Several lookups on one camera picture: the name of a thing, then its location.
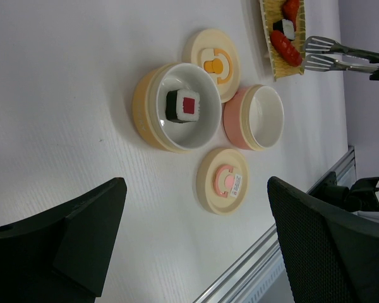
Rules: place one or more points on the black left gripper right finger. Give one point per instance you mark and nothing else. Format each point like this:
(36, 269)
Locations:
(330, 255)

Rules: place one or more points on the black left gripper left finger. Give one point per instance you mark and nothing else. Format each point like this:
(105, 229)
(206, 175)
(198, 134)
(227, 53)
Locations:
(62, 254)

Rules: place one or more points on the metal serving tongs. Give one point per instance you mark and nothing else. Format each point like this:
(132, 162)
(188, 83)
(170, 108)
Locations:
(325, 54)

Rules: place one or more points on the red toy sausage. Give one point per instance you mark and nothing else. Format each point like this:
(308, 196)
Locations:
(285, 48)

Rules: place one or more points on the green sushi roll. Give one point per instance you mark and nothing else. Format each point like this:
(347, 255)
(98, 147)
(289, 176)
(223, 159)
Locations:
(286, 27)

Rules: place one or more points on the red sushi roll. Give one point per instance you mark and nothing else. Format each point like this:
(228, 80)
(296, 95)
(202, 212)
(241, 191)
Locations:
(182, 106)

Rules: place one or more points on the pink lunch box bowl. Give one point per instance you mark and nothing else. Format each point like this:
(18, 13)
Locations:
(253, 119)

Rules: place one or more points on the yellow lunch box bowl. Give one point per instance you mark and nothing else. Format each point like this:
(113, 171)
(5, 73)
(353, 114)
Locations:
(149, 102)

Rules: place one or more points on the bamboo serving tray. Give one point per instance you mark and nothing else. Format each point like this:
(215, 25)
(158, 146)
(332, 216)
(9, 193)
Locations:
(271, 12)

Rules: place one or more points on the aluminium mounting rail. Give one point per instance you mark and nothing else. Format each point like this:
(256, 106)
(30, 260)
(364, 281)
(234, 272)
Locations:
(251, 275)

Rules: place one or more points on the cream lid pink handle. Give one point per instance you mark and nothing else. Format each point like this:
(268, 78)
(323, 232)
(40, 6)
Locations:
(222, 181)

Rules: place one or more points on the cream lid yellow handle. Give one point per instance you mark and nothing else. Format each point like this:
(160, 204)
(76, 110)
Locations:
(214, 51)

